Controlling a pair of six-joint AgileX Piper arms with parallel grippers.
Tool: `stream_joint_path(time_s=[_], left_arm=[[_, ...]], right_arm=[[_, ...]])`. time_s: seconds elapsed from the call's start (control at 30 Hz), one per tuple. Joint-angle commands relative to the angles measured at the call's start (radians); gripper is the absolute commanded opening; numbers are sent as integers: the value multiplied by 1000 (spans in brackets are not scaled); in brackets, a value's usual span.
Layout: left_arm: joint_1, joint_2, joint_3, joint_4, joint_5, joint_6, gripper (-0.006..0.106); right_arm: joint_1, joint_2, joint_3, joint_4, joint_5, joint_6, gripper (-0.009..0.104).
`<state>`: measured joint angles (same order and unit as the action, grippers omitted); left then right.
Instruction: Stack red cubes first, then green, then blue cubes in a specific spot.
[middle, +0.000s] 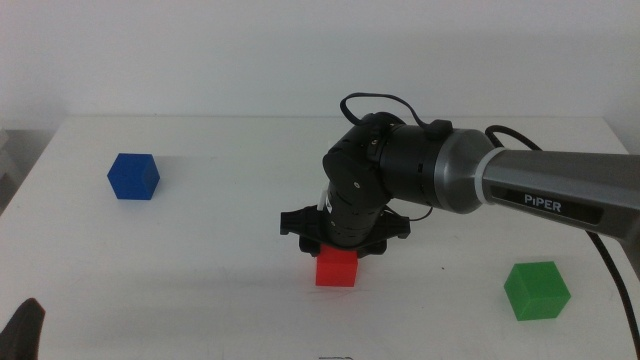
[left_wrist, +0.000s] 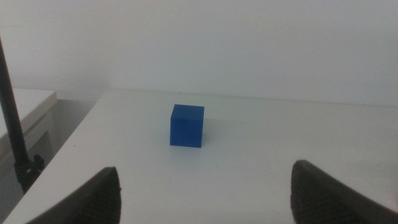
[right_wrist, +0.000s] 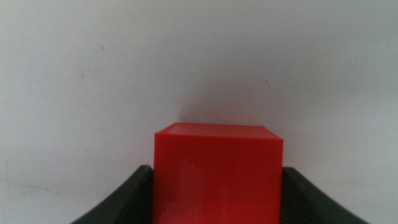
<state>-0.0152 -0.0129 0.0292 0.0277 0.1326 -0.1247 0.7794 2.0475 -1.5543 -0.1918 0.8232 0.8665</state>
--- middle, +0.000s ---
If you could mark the red cube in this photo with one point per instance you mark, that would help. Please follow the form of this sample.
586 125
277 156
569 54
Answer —
336 270

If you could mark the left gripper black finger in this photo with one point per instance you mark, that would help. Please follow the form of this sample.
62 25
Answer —
22 332

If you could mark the blue cube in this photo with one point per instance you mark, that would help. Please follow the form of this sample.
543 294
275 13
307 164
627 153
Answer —
132 177

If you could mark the small white tag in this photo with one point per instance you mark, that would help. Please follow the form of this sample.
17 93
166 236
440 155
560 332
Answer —
325 200

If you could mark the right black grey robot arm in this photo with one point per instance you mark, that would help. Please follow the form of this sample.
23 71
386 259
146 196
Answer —
550 175

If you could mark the green cube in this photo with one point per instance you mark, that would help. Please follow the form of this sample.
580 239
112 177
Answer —
537 292

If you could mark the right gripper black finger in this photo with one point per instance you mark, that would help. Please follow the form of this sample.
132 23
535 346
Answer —
371 251
309 246

